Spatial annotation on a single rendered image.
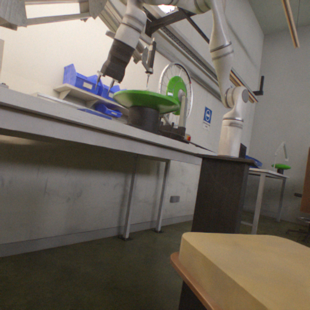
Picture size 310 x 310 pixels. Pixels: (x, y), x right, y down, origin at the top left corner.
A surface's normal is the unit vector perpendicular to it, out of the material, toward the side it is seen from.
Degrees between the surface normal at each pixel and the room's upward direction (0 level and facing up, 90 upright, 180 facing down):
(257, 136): 90
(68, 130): 90
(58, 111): 90
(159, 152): 90
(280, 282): 0
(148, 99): 156
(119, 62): 126
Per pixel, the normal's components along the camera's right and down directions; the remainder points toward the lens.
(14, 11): 0.87, 0.13
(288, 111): -0.66, -0.09
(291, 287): 0.14, -0.99
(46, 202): 0.74, 0.11
